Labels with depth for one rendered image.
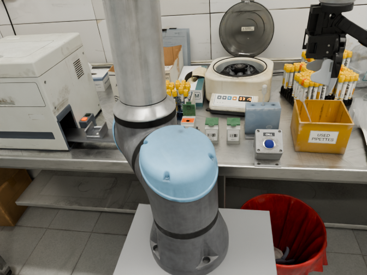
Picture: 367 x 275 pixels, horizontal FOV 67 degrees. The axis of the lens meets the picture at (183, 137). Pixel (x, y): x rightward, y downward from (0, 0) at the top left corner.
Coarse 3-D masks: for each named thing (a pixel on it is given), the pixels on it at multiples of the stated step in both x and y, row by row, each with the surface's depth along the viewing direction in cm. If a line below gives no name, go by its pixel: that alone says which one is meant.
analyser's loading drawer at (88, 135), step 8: (72, 128) 93; (80, 128) 93; (88, 128) 87; (96, 128) 91; (104, 128) 88; (72, 136) 89; (80, 136) 89; (88, 136) 86; (96, 136) 86; (104, 136) 87; (112, 136) 87
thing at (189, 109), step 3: (186, 102) 84; (189, 102) 84; (183, 105) 85; (186, 105) 85; (189, 105) 85; (192, 105) 84; (183, 108) 85; (186, 108) 85; (189, 108) 85; (192, 108) 85; (195, 108) 85; (183, 111) 86; (186, 111) 86; (189, 111) 85; (192, 111) 85; (195, 111) 85; (183, 114) 86; (186, 114) 86; (189, 114) 86; (192, 114) 86; (195, 114) 85
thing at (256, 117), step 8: (248, 104) 84; (256, 104) 84; (264, 104) 83; (272, 104) 83; (248, 112) 83; (256, 112) 83; (264, 112) 82; (272, 112) 82; (280, 112) 82; (248, 120) 84; (256, 120) 84; (264, 120) 84; (272, 120) 83; (248, 128) 86; (256, 128) 86; (264, 128) 85; (272, 128) 85; (248, 136) 86
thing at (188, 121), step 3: (183, 117) 86; (186, 117) 85; (189, 117) 85; (192, 117) 85; (195, 117) 85; (183, 120) 84; (186, 120) 84; (189, 120) 84; (192, 120) 84; (195, 120) 85; (183, 123) 83; (186, 123) 83; (189, 123) 83; (192, 123) 83; (195, 123) 85; (186, 126) 83; (189, 126) 83; (192, 126) 82; (195, 126) 86
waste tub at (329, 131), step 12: (300, 108) 85; (312, 108) 85; (324, 108) 84; (336, 108) 83; (300, 120) 75; (312, 120) 87; (324, 120) 86; (336, 120) 84; (348, 120) 74; (300, 132) 76; (312, 132) 75; (324, 132) 74; (336, 132) 74; (348, 132) 73; (300, 144) 78; (312, 144) 77; (324, 144) 76; (336, 144) 76
